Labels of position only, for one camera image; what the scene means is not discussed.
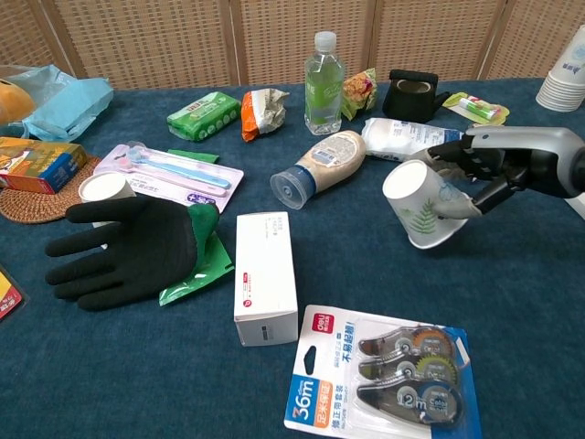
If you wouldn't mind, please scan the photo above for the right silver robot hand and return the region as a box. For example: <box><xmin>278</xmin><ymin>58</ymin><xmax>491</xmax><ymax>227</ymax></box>
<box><xmin>410</xmin><ymin>125</ymin><xmax>585</xmax><ymax>220</ymax></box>

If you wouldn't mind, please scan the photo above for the white paper cup blue flower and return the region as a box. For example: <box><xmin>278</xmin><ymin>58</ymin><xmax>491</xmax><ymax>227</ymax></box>
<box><xmin>381</xmin><ymin>159</ymin><xmax>470</xmax><ymax>251</ymax></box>

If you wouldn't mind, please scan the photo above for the small plain white paper cup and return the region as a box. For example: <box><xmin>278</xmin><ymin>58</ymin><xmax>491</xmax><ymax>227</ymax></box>
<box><xmin>78</xmin><ymin>172</ymin><xmax>137</xmax><ymax>229</ymax></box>

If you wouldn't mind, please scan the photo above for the glue stick package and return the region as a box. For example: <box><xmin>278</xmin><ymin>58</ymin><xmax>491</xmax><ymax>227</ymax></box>
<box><xmin>441</xmin><ymin>91</ymin><xmax>511</xmax><ymax>125</ymax></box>

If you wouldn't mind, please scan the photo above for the stack of paper cups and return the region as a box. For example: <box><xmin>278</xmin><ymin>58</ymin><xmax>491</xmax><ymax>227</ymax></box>
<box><xmin>535</xmin><ymin>25</ymin><xmax>585</xmax><ymax>113</ymax></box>

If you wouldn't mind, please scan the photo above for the flat white box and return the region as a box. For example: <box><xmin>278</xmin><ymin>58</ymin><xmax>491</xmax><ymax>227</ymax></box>
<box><xmin>564</xmin><ymin>195</ymin><xmax>585</xmax><ymax>220</ymax></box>

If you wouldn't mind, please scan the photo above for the white bag blue print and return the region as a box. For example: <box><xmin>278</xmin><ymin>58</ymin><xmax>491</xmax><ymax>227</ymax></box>
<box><xmin>360</xmin><ymin>117</ymin><xmax>468</xmax><ymax>165</ymax></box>

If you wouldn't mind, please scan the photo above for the green yellow snack packet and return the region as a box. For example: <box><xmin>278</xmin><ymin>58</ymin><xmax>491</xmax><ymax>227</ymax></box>
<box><xmin>340</xmin><ymin>67</ymin><xmax>378</xmax><ymax>123</ymax></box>

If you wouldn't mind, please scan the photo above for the beige squeeze sauce bottle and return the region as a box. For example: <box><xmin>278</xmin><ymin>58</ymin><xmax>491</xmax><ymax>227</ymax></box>
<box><xmin>269</xmin><ymin>129</ymin><xmax>367</xmax><ymax>211</ymax></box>

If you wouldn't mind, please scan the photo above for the clear bottle green label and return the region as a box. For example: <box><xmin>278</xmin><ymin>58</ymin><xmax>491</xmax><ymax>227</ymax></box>
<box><xmin>303</xmin><ymin>30</ymin><xmax>347</xmax><ymax>137</ymax></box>

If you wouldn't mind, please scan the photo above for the blue tablecloth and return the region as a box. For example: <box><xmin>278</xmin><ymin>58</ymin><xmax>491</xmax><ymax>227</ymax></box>
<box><xmin>0</xmin><ymin>77</ymin><xmax>585</xmax><ymax>439</ymax></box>

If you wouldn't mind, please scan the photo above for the crumpled orange snack bag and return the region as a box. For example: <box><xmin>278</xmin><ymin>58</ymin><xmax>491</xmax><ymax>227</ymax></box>
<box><xmin>240</xmin><ymin>88</ymin><xmax>291</xmax><ymax>144</ymax></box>

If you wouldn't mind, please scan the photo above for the white rectangular carton box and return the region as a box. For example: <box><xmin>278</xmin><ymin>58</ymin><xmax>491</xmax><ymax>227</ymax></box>
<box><xmin>233</xmin><ymin>210</ymin><xmax>299</xmax><ymax>348</ymax></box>

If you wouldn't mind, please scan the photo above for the blue correction tape pack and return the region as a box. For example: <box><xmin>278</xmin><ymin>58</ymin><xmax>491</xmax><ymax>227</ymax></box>
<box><xmin>282</xmin><ymin>305</ymin><xmax>484</xmax><ymax>439</ymax></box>

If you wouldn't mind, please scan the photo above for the green wet wipes pack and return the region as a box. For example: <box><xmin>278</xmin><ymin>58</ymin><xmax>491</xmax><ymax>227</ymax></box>
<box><xmin>166</xmin><ymin>91</ymin><xmax>242</xmax><ymax>143</ymax></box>

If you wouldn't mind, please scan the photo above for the small flat green packet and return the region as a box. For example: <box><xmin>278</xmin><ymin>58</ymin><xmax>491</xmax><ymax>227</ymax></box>
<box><xmin>166</xmin><ymin>148</ymin><xmax>220</xmax><ymax>165</ymax></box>

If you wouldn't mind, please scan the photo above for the pink toothbrush blister pack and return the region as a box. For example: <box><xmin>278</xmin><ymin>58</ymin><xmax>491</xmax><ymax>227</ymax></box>
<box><xmin>93</xmin><ymin>140</ymin><xmax>245</xmax><ymax>215</ymax></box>

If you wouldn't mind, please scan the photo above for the green foil packet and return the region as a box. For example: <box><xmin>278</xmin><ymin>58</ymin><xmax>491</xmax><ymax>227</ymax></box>
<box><xmin>158</xmin><ymin>230</ymin><xmax>235</xmax><ymax>307</ymax></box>

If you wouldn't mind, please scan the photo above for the wicker folding screen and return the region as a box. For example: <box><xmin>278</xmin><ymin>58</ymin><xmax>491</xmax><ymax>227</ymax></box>
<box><xmin>0</xmin><ymin>0</ymin><xmax>585</xmax><ymax>91</ymax></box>

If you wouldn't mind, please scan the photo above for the black work glove green cuff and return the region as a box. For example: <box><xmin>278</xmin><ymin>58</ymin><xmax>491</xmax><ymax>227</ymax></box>
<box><xmin>44</xmin><ymin>196</ymin><xmax>220</xmax><ymax>313</ymax></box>

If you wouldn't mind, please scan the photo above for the light blue printed plastic bag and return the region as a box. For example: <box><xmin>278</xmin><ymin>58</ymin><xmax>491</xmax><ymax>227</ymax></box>
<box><xmin>0</xmin><ymin>63</ymin><xmax>115</xmax><ymax>143</ymax></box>

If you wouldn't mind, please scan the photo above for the orange yellow cardboard box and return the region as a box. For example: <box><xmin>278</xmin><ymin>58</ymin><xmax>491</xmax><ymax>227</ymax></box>
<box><xmin>0</xmin><ymin>135</ymin><xmax>90</xmax><ymax>196</ymax></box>

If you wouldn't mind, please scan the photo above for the round woven rattan coaster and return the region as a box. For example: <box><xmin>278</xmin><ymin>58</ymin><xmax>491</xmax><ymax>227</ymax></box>
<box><xmin>0</xmin><ymin>155</ymin><xmax>102</xmax><ymax>225</ymax></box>

